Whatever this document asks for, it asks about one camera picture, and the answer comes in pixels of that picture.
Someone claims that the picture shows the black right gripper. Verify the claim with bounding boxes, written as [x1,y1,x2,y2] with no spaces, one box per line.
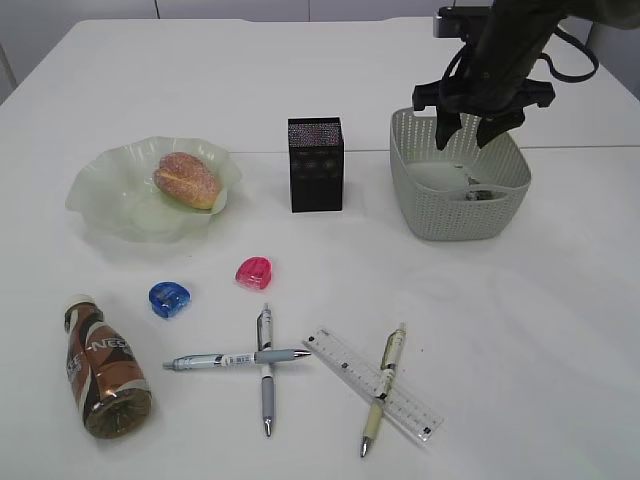
[412,29,556,149]

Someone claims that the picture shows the paper ball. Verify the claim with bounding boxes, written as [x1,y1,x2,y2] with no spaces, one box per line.
[465,190,494,201]

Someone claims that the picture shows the sugared bread roll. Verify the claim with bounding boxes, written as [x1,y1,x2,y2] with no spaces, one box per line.
[153,152,222,210]

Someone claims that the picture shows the brown coffee bottle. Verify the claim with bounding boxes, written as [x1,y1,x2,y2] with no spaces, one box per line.
[64,294,152,440]

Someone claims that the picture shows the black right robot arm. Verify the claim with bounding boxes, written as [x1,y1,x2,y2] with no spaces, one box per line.
[412,0,639,149]

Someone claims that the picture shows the grey-green plastic basket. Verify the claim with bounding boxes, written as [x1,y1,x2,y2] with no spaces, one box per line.
[389,108,532,241]

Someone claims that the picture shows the black mesh pen holder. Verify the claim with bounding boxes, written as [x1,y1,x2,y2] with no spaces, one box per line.
[288,117,344,213]

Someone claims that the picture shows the beige patterned pen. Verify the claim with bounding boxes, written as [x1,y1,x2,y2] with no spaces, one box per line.
[359,322,406,458]

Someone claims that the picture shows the pink pencil sharpener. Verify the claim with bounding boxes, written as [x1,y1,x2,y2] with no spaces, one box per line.
[235,256,272,291]

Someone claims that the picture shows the grey pen lying vertical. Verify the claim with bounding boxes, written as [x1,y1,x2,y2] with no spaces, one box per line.
[257,303,275,438]

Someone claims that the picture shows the blue pencil sharpener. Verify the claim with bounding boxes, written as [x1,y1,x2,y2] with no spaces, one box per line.
[148,281,191,319]

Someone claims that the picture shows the pale green wavy plate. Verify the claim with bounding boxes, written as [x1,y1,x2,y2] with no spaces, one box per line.
[65,136,242,243]

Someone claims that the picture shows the grey pen lying horizontal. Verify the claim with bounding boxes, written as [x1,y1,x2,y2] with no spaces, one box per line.
[162,349,312,372]

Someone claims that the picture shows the clear plastic ruler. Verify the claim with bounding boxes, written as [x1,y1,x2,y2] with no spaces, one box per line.
[303,327,443,445]

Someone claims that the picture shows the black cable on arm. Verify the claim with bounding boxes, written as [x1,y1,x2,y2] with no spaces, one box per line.
[537,27,600,84]

